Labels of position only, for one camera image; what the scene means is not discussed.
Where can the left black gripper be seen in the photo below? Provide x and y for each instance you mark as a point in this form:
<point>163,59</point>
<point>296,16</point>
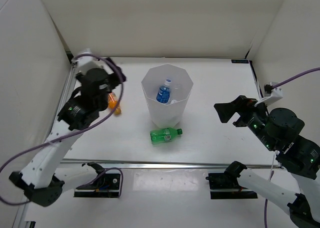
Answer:
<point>114,80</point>

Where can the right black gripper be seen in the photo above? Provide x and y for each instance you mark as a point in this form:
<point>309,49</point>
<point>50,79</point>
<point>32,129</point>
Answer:
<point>245,105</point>

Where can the orange plastic bottle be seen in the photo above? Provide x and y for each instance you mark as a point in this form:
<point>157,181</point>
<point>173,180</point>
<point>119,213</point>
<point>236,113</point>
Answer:
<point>112,102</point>

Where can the blue label Pocari bottle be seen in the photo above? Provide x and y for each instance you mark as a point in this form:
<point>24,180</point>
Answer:
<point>164,91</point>

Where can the clear plastic bottle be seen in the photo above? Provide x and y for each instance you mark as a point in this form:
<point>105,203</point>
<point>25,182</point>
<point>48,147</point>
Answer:
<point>178,87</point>

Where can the green plastic bottle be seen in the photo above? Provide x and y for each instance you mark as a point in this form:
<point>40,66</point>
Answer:
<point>165,135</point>

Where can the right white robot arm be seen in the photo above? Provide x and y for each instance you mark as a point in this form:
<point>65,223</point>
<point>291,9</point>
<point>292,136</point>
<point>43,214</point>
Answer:
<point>301,203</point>

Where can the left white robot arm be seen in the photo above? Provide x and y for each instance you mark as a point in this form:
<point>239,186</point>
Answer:
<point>41,179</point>

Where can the white octagonal plastic bin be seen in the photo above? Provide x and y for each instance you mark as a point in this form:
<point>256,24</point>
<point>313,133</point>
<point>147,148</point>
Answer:
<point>161,114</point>

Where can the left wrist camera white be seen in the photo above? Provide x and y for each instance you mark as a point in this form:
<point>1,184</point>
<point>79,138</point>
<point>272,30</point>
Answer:
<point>84,64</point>

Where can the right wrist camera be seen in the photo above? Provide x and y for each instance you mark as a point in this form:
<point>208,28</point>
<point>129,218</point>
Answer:
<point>273,93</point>

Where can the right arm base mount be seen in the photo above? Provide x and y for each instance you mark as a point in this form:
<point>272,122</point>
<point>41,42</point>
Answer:
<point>223,188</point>

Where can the aluminium front rail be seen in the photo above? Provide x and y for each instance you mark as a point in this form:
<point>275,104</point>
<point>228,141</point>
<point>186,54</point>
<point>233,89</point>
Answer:
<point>73,163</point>

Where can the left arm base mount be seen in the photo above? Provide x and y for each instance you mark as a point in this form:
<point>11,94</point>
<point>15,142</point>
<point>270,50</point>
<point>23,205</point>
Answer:
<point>109,185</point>

